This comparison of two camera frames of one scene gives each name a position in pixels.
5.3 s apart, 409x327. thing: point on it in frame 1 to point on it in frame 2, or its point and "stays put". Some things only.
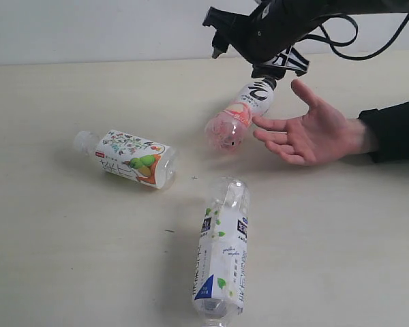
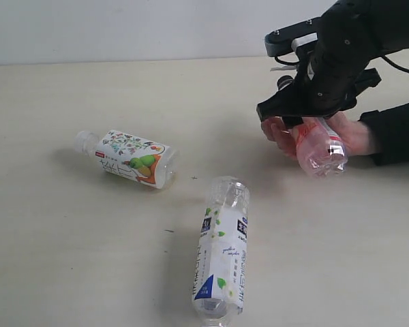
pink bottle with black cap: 227,131 to 320,147
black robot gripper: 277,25 to 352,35
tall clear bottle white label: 221,259 stays put
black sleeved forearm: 399,129 stays put
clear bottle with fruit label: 122,154 stays put
